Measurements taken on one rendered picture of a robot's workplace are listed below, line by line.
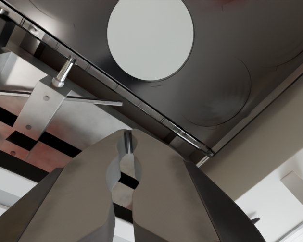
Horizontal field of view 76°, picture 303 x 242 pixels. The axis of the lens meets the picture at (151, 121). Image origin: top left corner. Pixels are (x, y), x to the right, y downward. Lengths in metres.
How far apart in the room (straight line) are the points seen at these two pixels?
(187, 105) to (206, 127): 0.05
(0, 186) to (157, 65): 0.24
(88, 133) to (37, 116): 0.07
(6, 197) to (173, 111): 0.24
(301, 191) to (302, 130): 0.07
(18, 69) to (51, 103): 0.06
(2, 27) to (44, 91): 0.07
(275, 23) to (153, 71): 0.15
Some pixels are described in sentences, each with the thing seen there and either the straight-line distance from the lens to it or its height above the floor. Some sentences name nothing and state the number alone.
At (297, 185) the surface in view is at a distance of 0.30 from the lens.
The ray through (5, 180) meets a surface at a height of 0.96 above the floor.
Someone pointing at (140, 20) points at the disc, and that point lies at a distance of 0.24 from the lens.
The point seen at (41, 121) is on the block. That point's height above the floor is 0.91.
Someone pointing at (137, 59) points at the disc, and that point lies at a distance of 0.25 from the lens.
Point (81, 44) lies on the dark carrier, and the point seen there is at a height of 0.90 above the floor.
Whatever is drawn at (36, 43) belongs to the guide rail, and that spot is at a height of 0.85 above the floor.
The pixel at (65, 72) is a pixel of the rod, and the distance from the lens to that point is 0.26.
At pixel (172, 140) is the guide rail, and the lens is 0.35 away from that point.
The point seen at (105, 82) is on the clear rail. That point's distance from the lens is 0.25.
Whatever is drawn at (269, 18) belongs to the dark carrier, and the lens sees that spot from 0.29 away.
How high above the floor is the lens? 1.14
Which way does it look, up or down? 63 degrees down
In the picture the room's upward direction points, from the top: 170 degrees clockwise
